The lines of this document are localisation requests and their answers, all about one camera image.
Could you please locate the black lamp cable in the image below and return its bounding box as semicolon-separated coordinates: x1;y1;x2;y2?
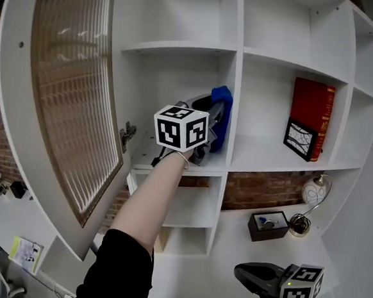
288;212;313;236

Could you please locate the person's black shirt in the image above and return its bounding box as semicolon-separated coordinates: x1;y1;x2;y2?
74;226;263;298

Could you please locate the white cubby shelf unit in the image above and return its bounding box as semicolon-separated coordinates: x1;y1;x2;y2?
93;0;373;273

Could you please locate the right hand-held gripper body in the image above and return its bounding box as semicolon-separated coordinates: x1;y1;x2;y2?
231;258;326;298

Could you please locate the dark brown wooden box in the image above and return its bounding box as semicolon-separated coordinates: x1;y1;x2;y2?
246;208;292;245

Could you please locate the ribbed glass cabinet door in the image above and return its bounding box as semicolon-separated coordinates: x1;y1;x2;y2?
0;0;147;265

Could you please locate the blue cloth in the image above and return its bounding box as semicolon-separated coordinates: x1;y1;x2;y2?
206;84;235;155

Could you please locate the red book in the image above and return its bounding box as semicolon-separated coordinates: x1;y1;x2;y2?
286;76;337;164

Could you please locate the black picture frame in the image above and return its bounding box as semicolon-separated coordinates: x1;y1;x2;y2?
281;116;320;163

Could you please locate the tan cardboard box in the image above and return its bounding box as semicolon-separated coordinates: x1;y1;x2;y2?
154;226;170;254

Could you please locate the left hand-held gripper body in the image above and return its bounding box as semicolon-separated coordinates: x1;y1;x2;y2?
149;90;232;168

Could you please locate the silver bangle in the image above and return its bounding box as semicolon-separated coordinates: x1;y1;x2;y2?
171;150;192;171

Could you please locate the small black box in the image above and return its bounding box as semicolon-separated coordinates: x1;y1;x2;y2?
8;179;29;199

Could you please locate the white desk with drawers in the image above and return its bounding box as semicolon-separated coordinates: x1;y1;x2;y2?
147;187;349;298

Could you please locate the yellow white paper leaflet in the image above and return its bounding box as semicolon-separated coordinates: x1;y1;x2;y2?
6;235;45;275

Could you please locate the person's left forearm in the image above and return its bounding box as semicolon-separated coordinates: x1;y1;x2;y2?
107;144;194;258

